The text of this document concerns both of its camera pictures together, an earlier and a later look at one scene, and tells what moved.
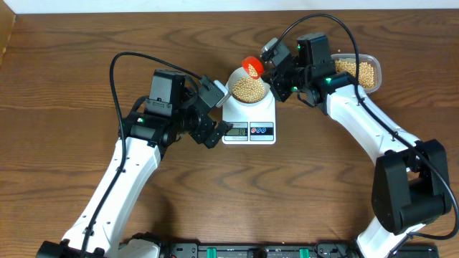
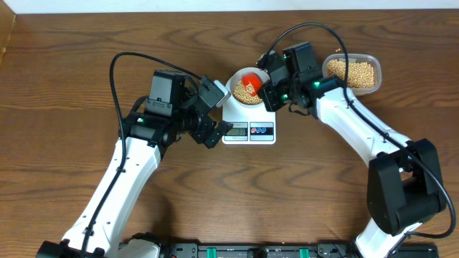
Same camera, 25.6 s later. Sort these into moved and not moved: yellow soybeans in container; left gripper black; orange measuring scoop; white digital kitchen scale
Moved: orange measuring scoop
Not moved: left gripper black; yellow soybeans in container; white digital kitchen scale
